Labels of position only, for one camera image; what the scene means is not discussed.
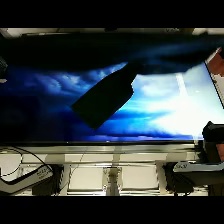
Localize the silver frame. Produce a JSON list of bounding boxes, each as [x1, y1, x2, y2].
[[0, 142, 224, 197]]

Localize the dark jeans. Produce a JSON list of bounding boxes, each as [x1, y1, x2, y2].
[[0, 31, 224, 130]]

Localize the black cable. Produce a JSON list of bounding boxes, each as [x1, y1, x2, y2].
[[9, 145, 52, 169], [0, 149, 25, 178]]

